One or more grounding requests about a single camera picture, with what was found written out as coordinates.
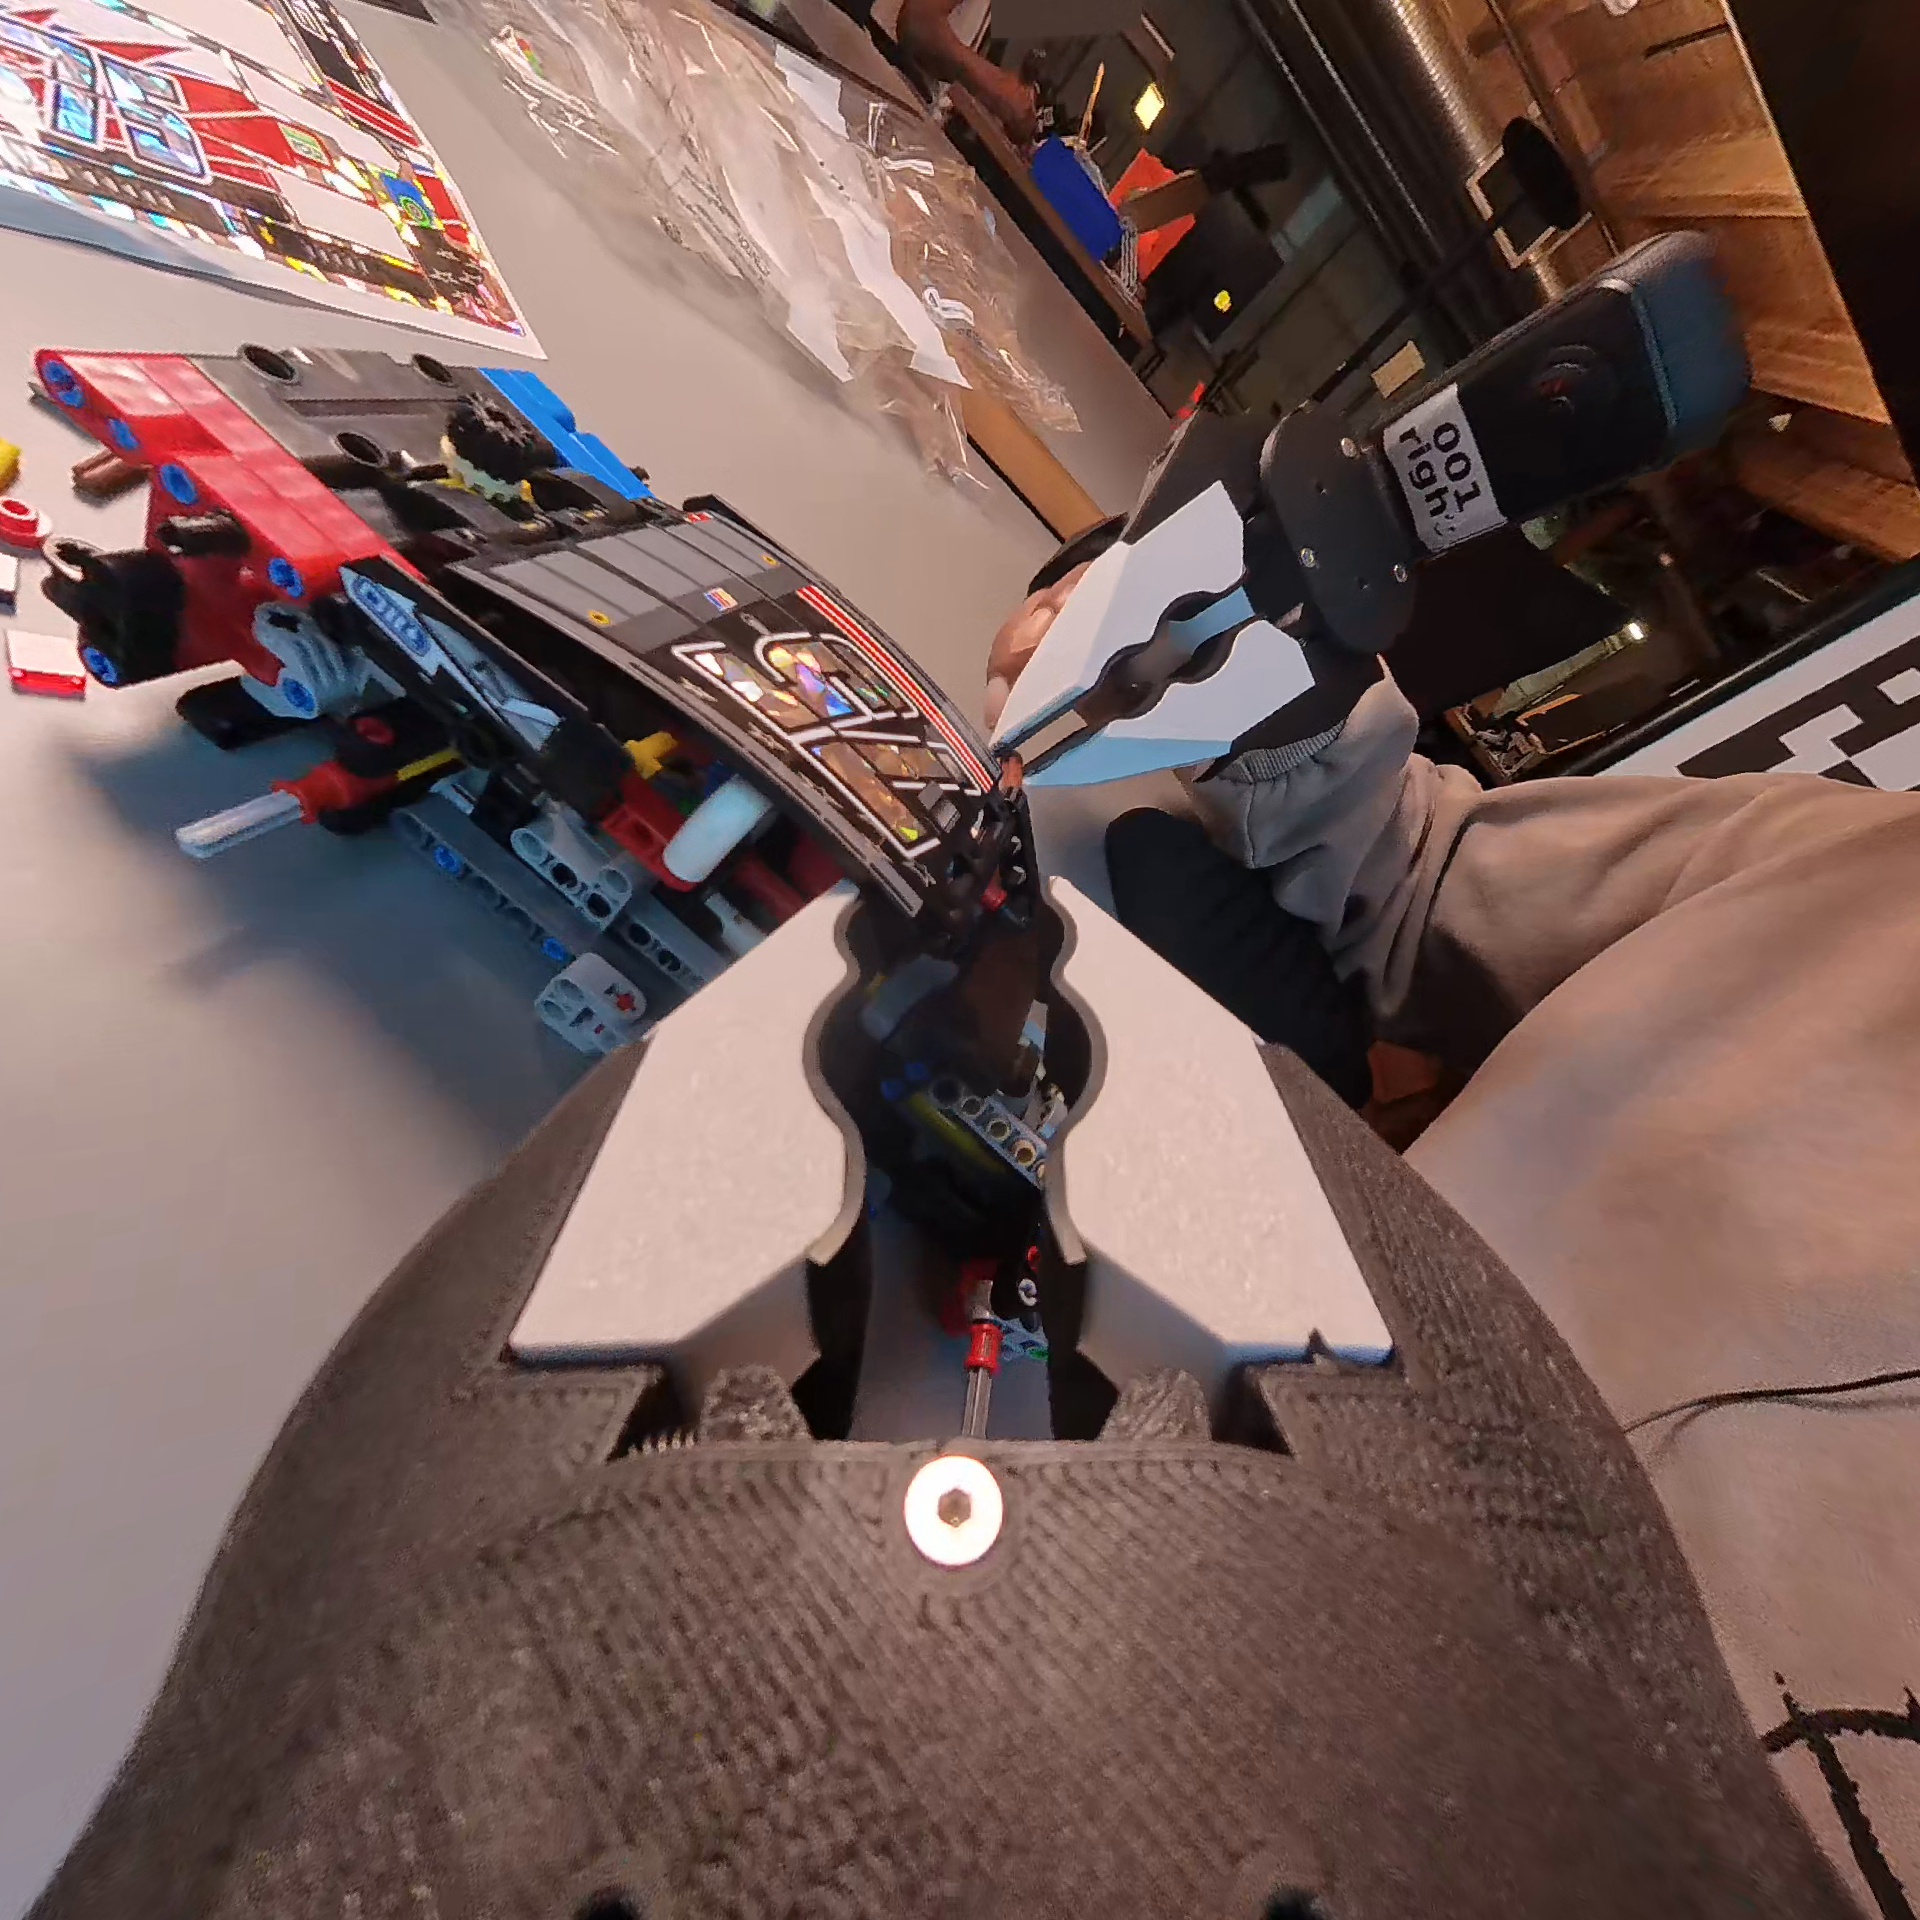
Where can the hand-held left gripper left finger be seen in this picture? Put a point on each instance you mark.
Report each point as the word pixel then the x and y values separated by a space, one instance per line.
pixel 690 1185

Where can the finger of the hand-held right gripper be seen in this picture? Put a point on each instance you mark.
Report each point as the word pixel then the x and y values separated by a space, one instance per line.
pixel 1213 705
pixel 1141 600

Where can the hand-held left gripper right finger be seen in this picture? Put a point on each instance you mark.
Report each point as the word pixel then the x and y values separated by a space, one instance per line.
pixel 1213 1185

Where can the lego car model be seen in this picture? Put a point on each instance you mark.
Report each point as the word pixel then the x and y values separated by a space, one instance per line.
pixel 598 600

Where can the person's right forearm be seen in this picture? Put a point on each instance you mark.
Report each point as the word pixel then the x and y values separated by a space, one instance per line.
pixel 1500 868

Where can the pile of small lego pieces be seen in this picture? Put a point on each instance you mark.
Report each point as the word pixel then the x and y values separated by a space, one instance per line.
pixel 37 660

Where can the person's right hand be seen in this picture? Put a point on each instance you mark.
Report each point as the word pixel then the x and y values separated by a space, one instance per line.
pixel 1017 638

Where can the blue crate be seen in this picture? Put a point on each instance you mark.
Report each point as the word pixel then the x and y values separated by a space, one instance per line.
pixel 1077 194

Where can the white black printed board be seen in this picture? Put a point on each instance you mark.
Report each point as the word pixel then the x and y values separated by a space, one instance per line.
pixel 1798 705

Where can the crumpled clear plastic bags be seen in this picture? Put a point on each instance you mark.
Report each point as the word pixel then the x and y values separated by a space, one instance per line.
pixel 779 225

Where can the holographic sticker sheet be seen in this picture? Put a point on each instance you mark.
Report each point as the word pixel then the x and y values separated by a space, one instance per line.
pixel 224 148

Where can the metal ventilation duct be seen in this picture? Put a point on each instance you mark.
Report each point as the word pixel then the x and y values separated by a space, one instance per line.
pixel 1440 136

